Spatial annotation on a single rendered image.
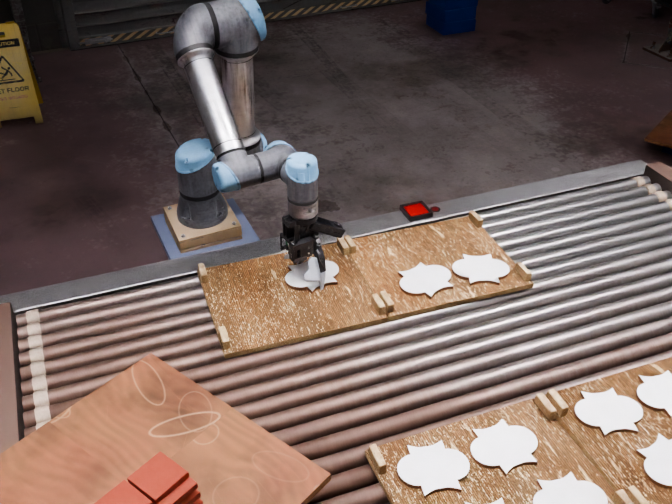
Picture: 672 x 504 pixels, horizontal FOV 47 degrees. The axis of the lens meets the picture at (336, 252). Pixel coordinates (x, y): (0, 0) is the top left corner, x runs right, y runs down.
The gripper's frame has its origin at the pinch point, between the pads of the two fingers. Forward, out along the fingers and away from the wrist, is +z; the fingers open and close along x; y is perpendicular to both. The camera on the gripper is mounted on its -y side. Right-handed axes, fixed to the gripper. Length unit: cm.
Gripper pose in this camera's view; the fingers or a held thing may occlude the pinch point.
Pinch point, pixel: (312, 275)
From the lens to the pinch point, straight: 202.1
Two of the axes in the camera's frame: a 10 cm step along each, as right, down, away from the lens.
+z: 0.0, 8.2, 5.8
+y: -8.5, 3.0, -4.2
